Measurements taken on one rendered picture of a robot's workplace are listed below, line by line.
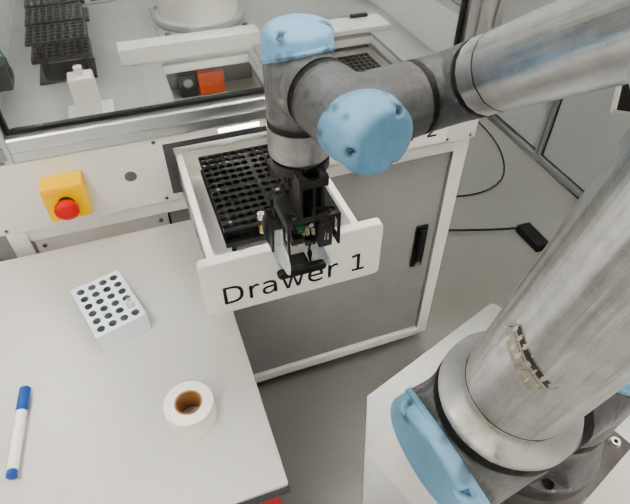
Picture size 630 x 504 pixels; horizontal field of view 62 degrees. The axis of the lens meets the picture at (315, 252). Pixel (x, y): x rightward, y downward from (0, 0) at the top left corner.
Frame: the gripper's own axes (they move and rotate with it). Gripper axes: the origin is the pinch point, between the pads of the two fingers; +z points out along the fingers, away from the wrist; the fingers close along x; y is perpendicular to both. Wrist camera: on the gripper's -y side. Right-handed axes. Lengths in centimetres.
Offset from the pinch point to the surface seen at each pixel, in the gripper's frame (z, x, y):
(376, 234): 0.1, 13.4, -1.3
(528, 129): 81, 159, -126
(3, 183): 0, -42, -35
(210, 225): 7.1, -9.9, -20.7
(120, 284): 11.7, -27.2, -16.1
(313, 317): 62, 15, -37
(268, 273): 2.6, -4.4, -1.3
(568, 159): 79, 158, -96
